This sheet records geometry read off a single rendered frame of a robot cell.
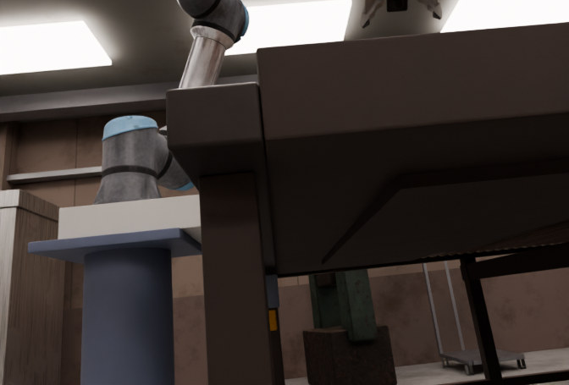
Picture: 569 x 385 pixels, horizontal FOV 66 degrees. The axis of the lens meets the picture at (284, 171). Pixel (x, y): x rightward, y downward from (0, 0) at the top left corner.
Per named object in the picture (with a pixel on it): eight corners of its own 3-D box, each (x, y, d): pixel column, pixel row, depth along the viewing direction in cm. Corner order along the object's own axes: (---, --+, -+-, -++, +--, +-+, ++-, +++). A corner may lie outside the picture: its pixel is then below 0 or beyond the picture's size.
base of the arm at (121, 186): (80, 211, 85) (83, 164, 88) (101, 229, 99) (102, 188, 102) (161, 206, 87) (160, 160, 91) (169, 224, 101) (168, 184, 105)
